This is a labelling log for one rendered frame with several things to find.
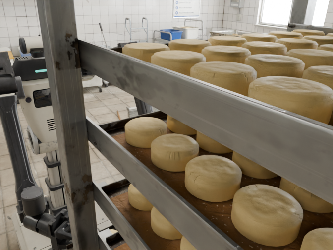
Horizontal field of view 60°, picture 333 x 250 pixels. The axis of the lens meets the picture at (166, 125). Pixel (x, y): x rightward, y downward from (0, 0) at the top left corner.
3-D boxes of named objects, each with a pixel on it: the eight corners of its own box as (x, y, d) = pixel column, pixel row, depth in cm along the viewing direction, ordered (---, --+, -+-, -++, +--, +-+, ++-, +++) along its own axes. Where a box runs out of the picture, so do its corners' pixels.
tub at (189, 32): (184, 35, 594) (185, 25, 585) (199, 38, 563) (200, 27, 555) (171, 36, 572) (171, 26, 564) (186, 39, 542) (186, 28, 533)
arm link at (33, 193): (46, 203, 94) (17, 213, 90) (41, 172, 90) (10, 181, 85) (57, 224, 85) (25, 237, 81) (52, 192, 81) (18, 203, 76)
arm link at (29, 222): (37, 218, 89) (22, 230, 84) (34, 200, 86) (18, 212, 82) (55, 225, 87) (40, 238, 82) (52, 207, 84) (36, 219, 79)
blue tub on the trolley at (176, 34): (171, 37, 568) (171, 29, 561) (183, 39, 538) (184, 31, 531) (158, 38, 552) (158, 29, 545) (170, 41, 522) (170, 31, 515)
